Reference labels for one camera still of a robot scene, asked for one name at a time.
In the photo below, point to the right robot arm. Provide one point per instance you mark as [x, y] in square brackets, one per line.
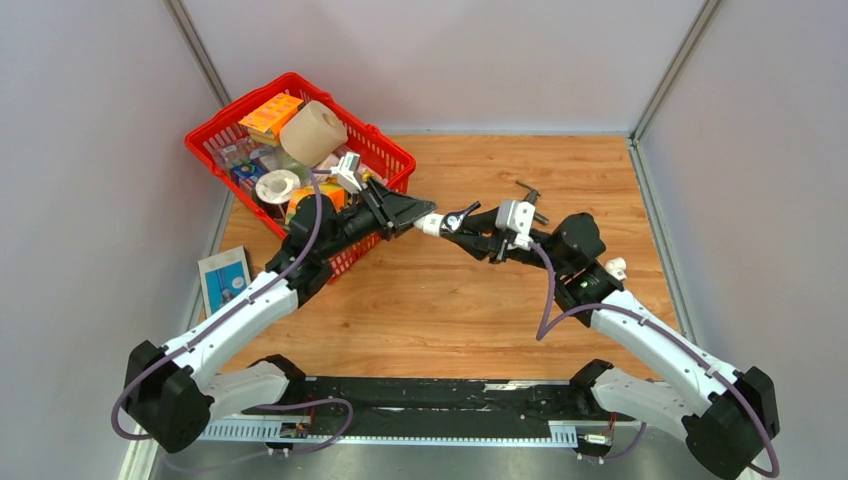
[725, 416]

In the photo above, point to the orange patterned box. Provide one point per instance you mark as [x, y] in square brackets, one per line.
[265, 123]

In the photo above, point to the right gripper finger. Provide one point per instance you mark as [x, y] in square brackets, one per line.
[491, 247]
[481, 224]

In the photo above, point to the red plastic shopping basket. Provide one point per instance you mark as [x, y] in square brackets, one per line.
[225, 132]

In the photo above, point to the blue razor box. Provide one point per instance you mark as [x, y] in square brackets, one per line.
[223, 277]

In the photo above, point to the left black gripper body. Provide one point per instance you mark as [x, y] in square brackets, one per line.
[375, 212]

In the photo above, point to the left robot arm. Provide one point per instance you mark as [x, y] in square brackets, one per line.
[175, 390]

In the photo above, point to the blue small box in basket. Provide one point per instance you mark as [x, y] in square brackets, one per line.
[246, 175]

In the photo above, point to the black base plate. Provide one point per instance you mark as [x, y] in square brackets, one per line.
[427, 411]

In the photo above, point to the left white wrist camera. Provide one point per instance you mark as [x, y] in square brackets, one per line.
[346, 173]

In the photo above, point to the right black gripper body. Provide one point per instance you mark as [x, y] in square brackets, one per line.
[521, 255]

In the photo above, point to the brown toilet paper roll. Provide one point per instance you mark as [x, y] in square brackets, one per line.
[312, 134]

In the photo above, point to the white tape roll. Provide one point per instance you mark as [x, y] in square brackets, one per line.
[277, 187]

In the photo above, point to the white elbow fitting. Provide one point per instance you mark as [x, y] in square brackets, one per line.
[617, 267]
[430, 224]

